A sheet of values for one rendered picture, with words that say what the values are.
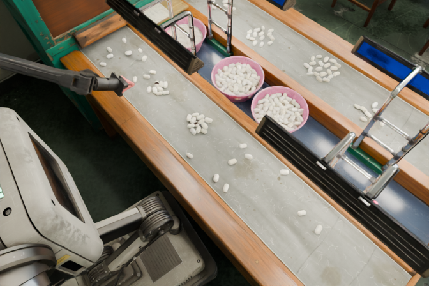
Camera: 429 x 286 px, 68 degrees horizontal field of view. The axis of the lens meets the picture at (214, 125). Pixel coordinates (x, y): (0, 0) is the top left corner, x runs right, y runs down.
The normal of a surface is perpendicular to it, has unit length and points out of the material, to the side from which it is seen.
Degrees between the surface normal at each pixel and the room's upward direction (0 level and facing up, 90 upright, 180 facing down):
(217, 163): 0
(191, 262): 1
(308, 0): 0
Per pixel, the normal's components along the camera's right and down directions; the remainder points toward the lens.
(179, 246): 0.00, -0.55
